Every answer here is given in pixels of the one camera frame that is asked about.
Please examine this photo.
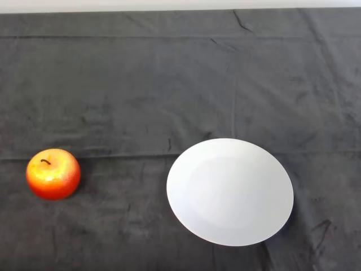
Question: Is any black cloth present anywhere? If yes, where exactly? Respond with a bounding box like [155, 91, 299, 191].
[0, 5, 361, 271]

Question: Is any red yellow apple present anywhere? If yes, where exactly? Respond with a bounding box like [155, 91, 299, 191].
[25, 148, 82, 201]

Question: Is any white round plate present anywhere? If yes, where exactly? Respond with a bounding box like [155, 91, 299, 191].
[166, 138, 294, 247]

